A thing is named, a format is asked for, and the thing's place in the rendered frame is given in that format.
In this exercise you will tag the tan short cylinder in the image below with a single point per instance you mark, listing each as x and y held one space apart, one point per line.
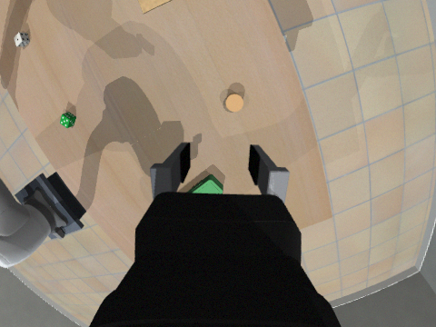
234 102

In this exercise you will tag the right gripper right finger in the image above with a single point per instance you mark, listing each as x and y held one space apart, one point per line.
270 179

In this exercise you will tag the green rounded box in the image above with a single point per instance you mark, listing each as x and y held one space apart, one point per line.
208 185

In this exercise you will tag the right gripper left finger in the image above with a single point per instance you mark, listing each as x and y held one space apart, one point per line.
167 176

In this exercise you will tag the tan mat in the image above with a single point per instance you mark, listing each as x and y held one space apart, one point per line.
148 5

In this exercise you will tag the white die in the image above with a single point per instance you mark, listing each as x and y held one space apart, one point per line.
21 39

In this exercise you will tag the green die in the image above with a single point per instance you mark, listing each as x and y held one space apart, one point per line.
67 120

